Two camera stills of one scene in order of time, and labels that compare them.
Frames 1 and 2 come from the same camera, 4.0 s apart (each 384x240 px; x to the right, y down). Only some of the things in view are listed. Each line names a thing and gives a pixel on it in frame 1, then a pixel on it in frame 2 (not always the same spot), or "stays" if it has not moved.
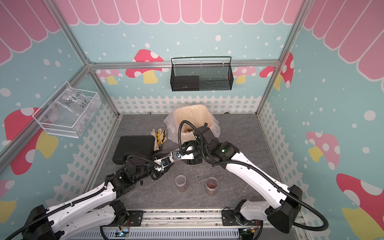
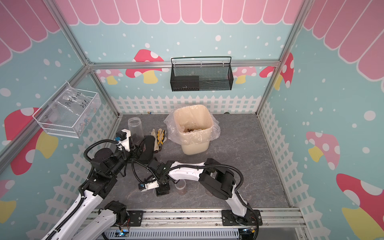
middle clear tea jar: x=180 y=181 stays
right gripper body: x=197 y=152 → x=158 y=178
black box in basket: x=184 y=83 stays
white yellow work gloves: x=160 y=138 stays
